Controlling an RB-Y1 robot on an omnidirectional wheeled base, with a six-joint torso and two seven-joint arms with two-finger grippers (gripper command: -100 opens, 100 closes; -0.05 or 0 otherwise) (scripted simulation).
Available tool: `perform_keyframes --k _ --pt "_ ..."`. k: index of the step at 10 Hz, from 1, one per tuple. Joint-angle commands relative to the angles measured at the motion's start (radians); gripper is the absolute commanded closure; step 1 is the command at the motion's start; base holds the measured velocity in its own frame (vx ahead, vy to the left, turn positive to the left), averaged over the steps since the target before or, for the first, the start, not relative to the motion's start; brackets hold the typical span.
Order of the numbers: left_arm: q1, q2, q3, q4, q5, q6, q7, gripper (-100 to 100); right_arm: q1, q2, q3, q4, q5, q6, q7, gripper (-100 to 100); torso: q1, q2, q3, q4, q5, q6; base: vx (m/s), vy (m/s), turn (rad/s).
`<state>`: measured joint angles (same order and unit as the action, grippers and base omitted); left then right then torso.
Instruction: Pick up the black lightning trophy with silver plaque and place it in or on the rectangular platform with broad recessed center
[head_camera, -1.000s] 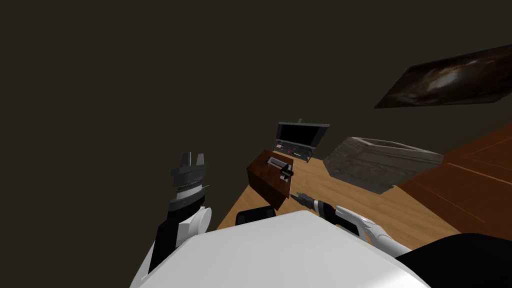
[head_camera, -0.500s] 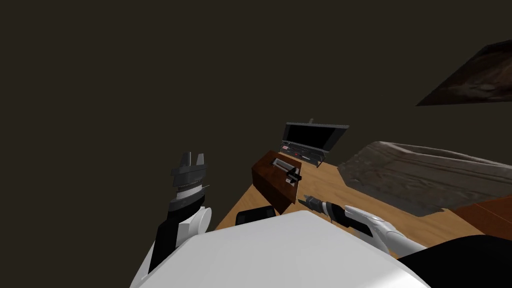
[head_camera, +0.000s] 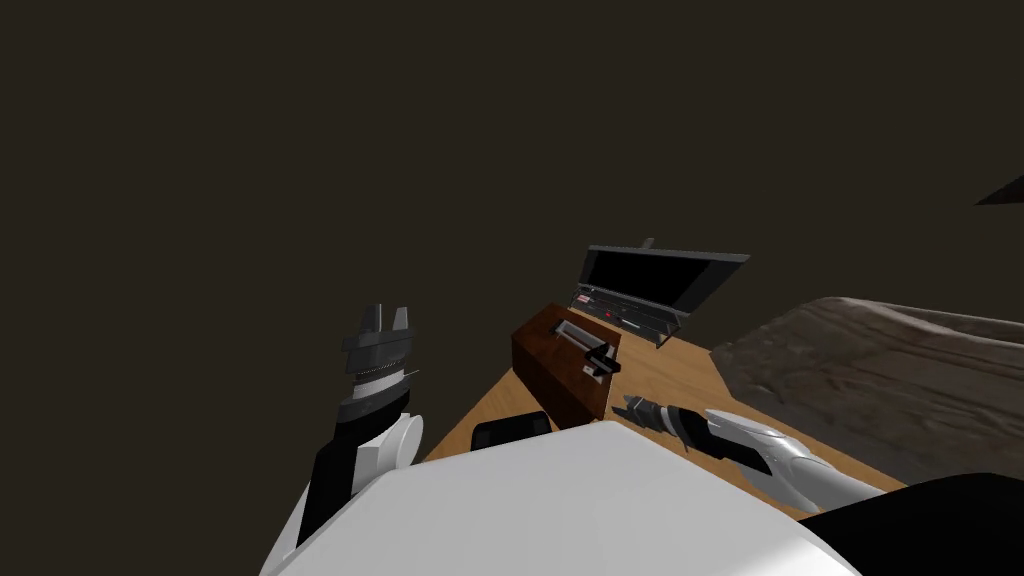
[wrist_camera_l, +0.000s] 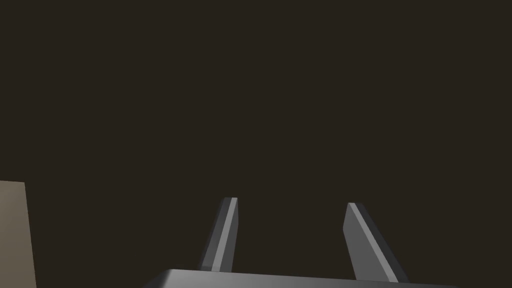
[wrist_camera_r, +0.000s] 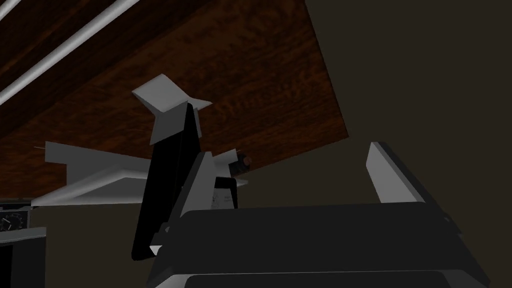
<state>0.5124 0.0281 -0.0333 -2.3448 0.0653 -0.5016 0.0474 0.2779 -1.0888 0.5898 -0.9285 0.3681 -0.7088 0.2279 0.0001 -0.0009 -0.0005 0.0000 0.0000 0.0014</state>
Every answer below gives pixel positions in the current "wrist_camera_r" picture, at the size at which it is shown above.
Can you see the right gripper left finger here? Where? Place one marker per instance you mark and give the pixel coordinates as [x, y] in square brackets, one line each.
[199, 188]

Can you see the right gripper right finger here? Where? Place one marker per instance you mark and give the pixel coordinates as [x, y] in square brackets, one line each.
[390, 180]

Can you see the brown wooden cupboard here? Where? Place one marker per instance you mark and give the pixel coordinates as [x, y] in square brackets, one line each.
[256, 72]

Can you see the black appliance with dial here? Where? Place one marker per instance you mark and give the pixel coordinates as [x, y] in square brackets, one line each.
[18, 248]

